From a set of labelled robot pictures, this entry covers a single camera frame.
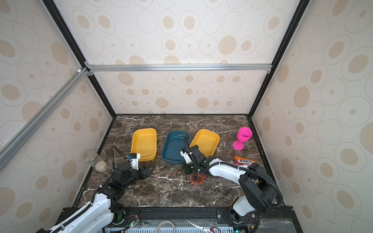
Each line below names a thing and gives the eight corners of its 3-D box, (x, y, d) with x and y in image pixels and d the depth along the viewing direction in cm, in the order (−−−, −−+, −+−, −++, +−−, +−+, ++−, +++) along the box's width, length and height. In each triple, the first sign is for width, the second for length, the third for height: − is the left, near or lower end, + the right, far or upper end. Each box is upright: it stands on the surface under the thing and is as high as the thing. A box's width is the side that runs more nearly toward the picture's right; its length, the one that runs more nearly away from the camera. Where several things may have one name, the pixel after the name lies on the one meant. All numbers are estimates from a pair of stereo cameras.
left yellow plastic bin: (132, 164, 94) (129, 159, 89) (135, 134, 110) (132, 129, 105) (158, 160, 96) (156, 155, 91) (157, 131, 112) (155, 126, 106)
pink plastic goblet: (234, 151, 101) (240, 137, 88) (231, 141, 107) (237, 126, 94) (246, 151, 101) (254, 137, 88) (243, 141, 107) (250, 126, 94)
